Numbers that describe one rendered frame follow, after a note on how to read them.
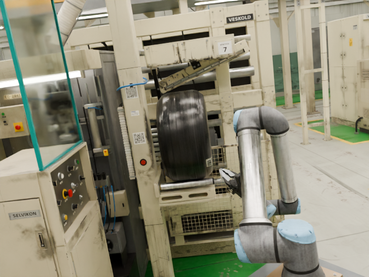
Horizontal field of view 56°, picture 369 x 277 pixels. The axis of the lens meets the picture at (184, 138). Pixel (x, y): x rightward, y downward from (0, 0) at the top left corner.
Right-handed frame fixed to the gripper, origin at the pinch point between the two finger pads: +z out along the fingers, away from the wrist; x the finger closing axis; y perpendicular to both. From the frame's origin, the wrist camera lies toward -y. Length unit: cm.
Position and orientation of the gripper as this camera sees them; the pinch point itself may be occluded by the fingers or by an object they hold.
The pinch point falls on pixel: (221, 170)
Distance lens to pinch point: 202.4
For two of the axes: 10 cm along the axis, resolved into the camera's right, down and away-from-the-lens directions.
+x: 7.1, -5.5, 4.5
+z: -7.1, -5.9, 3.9
